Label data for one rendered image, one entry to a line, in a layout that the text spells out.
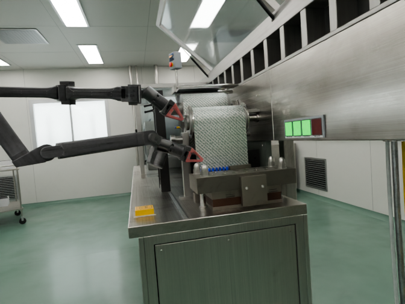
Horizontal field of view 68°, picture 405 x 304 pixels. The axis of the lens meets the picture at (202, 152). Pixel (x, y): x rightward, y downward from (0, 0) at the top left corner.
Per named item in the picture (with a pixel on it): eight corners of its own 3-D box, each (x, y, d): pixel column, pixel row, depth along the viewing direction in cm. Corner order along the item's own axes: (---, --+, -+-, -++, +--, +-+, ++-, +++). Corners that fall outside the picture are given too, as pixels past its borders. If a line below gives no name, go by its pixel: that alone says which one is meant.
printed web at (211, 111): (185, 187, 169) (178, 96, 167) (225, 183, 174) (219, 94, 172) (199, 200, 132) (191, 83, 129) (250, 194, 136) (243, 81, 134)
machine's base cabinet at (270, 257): (142, 242, 351) (135, 169, 347) (196, 234, 365) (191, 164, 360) (156, 480, 105) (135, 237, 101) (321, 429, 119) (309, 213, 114)
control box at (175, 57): (167, 70, 189) (166, 53, 188) (176, 70, 193) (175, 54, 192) (173, 67, 183) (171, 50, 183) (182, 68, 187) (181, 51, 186)
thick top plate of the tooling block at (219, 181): (190, 187, 127) (188, 173, 126) (278, 178, 135) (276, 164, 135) (197, 194, 111) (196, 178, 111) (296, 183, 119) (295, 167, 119)
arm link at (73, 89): (57, 104, 142) (55, 81, 140) (67, 104, 147) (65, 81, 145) (134, 107, 126) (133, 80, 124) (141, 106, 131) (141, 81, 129)
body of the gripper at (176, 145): (184, 161, 125) (167, 154, 123) (181, 159, 134) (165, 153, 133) (190, 146, 125) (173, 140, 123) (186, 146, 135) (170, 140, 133)
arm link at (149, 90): (138, 94, 127) (147, 83, 126) (139, 94, 133) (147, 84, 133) (152, 104, 128) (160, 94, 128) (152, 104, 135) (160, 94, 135)
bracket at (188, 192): (178, 198, 142) (172, 133, 140) (191, 196, 143) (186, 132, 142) (179, 200, 137) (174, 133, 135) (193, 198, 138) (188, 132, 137)
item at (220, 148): (197, 173, 131) (194, 131, 130) (248, 168, 136) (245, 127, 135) (197, 174, 131) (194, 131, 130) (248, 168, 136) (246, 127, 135)
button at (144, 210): (135, 212, 120) (135, 206, 120) (153, 210, 121) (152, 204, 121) (135, 216, 113) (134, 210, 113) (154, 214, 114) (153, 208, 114)
